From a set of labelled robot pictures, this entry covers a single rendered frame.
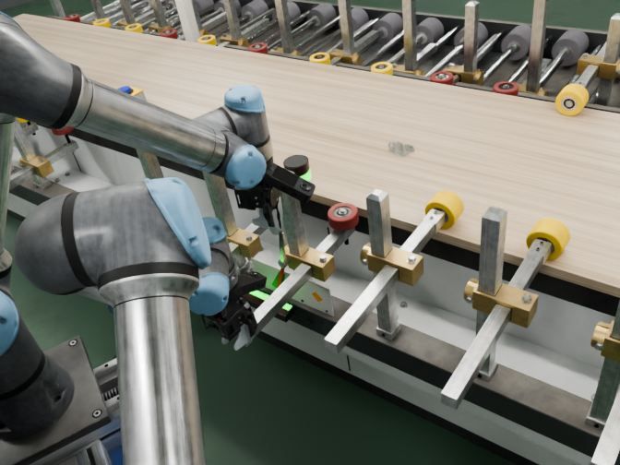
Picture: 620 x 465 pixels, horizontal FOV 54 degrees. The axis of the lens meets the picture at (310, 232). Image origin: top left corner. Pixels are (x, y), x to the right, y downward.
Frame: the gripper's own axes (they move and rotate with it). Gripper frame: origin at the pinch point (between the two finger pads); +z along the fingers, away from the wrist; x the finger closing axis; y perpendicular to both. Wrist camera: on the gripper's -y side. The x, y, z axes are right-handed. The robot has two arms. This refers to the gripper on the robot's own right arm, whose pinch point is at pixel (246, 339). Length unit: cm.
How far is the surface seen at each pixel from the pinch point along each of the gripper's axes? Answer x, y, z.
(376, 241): 21.1, -25.1, -18.6
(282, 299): 1.5, -12.4, -2.7
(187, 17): -134, -122, -17
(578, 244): 55, -56, -8
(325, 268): 5.0, -25.3, -3.3
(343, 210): 0.5, -41.5, -8.6
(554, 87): 16, -162, 11
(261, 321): 1.5, -4.3, -2.7
